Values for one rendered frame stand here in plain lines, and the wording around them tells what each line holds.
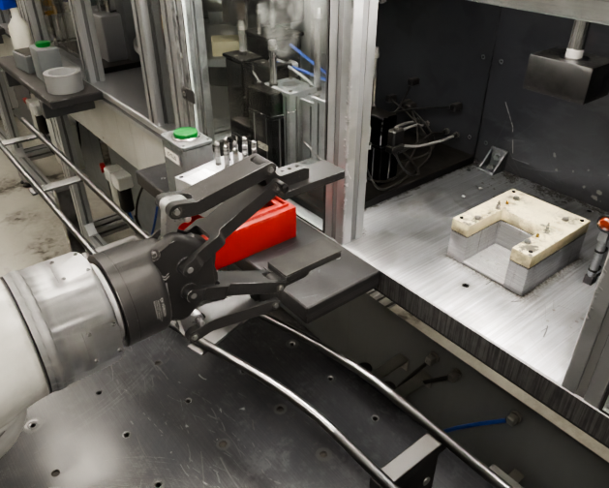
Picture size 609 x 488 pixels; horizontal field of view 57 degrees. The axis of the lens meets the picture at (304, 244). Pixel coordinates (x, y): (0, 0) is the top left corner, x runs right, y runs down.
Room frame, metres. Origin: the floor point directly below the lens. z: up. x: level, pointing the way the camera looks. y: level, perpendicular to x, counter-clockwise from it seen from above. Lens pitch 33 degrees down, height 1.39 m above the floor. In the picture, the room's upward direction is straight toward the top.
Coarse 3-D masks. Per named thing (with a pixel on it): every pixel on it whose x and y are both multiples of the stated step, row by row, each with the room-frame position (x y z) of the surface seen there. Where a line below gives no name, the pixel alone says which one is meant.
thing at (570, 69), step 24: (576, 24) 0.72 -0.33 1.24; (552, 48) 0.76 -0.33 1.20; (576, 48) 0.71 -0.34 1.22; (528, 72) 0.73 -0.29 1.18; (552, 72) 0.71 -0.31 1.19; (576, 72) 0.68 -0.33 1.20; (600, 72) 0.68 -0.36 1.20; (552, 96) 0.70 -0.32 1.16; (576, 96) 0.68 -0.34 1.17; (600, 96) 0.70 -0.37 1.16
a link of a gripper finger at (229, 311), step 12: (228, 300) 0.41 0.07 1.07; (240, 300) 0.41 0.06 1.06; (252, 300) 0.41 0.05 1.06; (276, 300) 0.41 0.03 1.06; (204, 312) 0.38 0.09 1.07; (216, 312) 0.38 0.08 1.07; (228, 312) 0.39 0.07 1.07; (240, 312) 0.39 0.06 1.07; (252, 312) 0.40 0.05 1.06; (264, 312) 0.41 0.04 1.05; (204, 324) 0.37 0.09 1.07; (216, 324) 0.37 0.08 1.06; (228, 324) 0.38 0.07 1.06; (192, 336) 0.36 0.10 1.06
